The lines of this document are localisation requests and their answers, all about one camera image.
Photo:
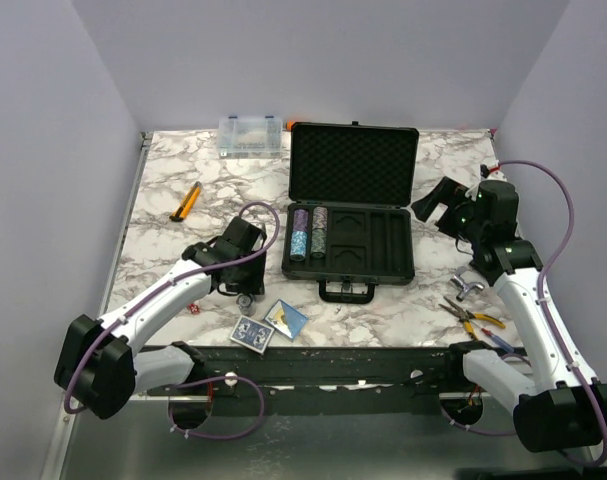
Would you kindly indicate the clear plastic organizer box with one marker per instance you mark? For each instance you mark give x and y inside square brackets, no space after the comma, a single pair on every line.
[249,136]

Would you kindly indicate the blue tan 10 chip stack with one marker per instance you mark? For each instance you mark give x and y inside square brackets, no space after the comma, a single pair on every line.
[246,304]

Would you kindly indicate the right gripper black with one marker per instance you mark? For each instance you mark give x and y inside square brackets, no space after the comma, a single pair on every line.
[449,192]

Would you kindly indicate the purple chip stack back left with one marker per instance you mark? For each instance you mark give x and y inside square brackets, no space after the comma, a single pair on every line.
[300,220]

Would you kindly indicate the ace of spades card deck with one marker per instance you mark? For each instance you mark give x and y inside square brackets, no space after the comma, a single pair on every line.
[285,319]

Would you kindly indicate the blue back card deck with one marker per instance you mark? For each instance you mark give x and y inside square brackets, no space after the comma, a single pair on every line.
[252,334]

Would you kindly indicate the light blue chip stack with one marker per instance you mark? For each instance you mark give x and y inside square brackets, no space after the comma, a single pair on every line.
[298,245]

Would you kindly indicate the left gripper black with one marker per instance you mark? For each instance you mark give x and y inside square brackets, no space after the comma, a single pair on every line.
[256,285]

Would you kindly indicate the red blue screwdriver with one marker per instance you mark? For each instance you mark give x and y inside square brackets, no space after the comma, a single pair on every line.
[501,343]

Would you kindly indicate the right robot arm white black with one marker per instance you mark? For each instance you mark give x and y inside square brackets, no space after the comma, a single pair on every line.
[562,404]

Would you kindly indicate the silver metal clamp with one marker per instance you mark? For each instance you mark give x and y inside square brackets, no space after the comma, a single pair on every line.
[464,287]

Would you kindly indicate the black poker set case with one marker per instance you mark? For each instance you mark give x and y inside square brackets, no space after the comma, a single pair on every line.
[363,175]

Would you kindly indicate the dark green chip stack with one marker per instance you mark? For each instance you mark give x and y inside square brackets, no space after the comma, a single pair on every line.
[318,243]

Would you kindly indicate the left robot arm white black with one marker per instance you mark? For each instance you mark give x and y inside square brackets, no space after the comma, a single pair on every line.
[103,362]

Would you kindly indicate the yellow black utility knife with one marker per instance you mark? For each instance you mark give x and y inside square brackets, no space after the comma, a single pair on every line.
[187,203]

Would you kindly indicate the yellow handled pliers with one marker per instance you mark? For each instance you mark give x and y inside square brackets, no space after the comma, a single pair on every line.
[466,317]

